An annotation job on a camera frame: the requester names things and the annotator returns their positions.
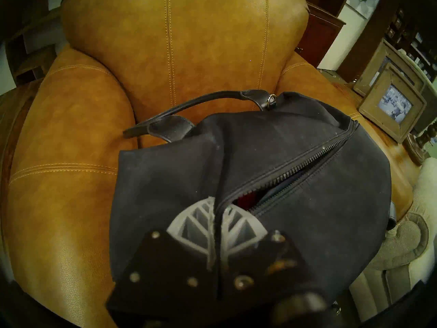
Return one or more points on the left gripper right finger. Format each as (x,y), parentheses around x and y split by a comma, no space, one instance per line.
(252,262)

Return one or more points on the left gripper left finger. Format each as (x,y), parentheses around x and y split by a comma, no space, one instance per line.
(177,269)

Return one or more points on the black zipper handbag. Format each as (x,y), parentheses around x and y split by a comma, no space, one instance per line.
(307,211)

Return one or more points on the open wooden shelf unit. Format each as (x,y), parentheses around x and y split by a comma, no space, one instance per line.
(30,67)

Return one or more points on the red fabric item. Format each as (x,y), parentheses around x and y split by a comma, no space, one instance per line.
(246,200)

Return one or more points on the tan leather armchair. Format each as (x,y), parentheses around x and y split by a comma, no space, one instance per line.
(85,194)

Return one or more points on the beige upholstered chair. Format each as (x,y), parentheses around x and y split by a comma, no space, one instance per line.
(403,242)

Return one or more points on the wooden side table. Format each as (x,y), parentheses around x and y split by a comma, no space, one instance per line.
(348,88)

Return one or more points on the turned wooden lamp base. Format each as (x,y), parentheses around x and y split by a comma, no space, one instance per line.
(418,146)

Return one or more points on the dark wooden bookcase cabinet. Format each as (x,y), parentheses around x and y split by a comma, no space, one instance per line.
(317,37)

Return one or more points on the dark display shelf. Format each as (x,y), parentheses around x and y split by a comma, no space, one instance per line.
(409,40)

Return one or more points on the small rustic photo frame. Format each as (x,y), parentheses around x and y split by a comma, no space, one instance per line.
(396,103)

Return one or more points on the large rustic photo frame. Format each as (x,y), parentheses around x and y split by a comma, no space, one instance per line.
(375,60)

